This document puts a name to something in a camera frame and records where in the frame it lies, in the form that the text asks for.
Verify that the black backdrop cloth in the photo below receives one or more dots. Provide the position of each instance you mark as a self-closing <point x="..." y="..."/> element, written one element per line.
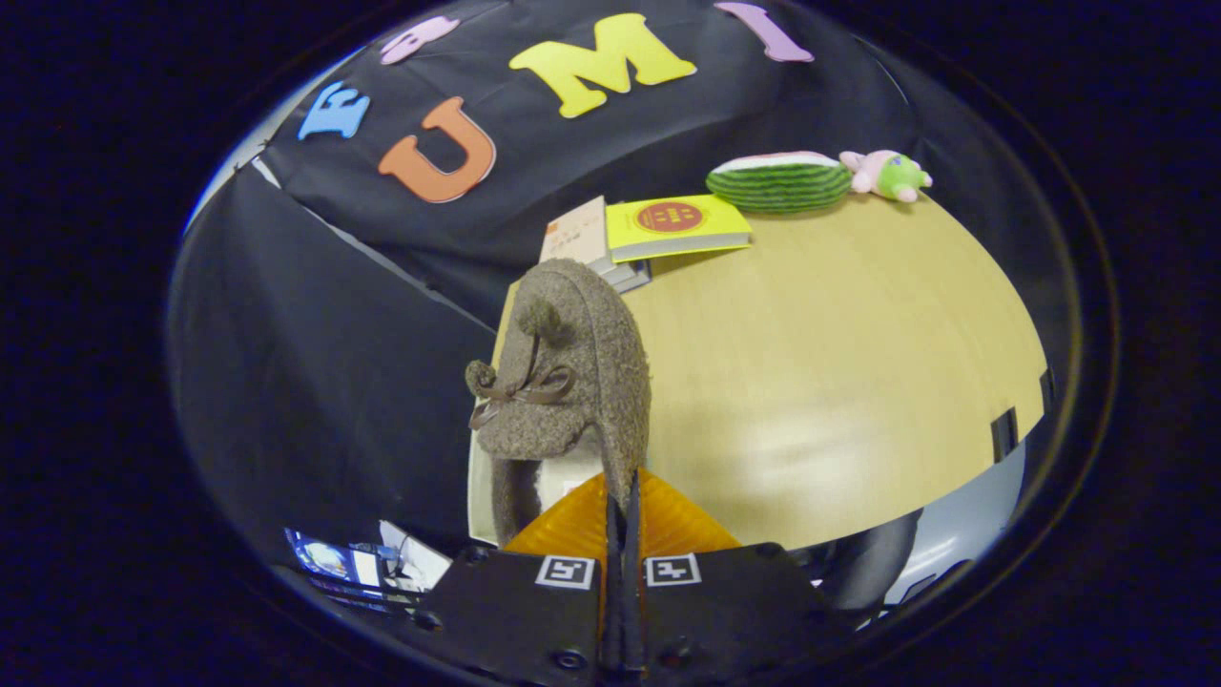
<point x="315" y="382"/>

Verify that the black table clamp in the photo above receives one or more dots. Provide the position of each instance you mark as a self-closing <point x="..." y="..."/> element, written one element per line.
<point x="1003" y="434"/>

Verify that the white paper sheet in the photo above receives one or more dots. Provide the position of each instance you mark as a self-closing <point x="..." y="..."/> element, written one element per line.
<point x="415" y="563"/>

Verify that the brown fuzzy shoe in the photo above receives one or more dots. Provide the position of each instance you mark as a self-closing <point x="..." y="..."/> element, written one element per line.
<point x="591" y="363"/>

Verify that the watermelon slice plush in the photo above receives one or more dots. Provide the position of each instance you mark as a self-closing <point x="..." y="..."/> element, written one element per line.
<point x="777" y="186"/>

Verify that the cream fabric storage box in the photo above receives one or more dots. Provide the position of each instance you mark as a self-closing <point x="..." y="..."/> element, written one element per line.
<point x="477" y="496"/>

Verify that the yellow book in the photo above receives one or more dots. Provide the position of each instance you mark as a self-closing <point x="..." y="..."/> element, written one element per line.
<point x="668" y="224"/>

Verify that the grey book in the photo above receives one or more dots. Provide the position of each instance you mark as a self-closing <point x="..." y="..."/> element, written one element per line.
<point x="620" y="270"/>
<point x="637" y="280"/>

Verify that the pink and green plush toy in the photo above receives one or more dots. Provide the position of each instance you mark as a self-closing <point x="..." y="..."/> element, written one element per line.
<point x="892" y="176"/>

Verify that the beige book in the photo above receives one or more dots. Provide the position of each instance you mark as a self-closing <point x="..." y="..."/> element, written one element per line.
<point x="577" y="234"/>

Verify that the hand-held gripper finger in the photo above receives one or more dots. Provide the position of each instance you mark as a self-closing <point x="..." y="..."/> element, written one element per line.
<point x="634" y="611"/>
<point x="615" y="611"/>

